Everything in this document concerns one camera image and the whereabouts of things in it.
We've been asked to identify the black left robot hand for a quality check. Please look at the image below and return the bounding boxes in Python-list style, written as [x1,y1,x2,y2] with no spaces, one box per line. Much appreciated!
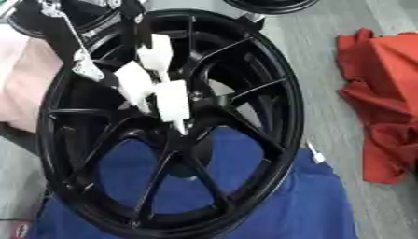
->
[31,0,150,83]

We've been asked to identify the white pin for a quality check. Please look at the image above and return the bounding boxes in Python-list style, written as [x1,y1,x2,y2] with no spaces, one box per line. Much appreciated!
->
[112,60,156,114]
[150,79,193,136]
[135,33,176,83]

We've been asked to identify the black round wheel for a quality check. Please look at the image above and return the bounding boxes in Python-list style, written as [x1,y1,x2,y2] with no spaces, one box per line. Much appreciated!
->
[220,0,324,16]

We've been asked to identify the black spoked wheel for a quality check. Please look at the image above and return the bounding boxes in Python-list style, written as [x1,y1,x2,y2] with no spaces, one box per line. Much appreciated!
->
[34,8,307,239]

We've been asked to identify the pink cloth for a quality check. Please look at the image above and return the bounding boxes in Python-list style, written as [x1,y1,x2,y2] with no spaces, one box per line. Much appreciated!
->
[0,32,64,134]

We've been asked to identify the small white tag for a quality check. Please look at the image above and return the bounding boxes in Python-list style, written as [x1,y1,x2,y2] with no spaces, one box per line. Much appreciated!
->
[305,141,327,165]

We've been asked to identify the red cloth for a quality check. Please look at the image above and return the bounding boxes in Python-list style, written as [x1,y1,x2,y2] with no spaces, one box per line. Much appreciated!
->
[334,27,418,185]

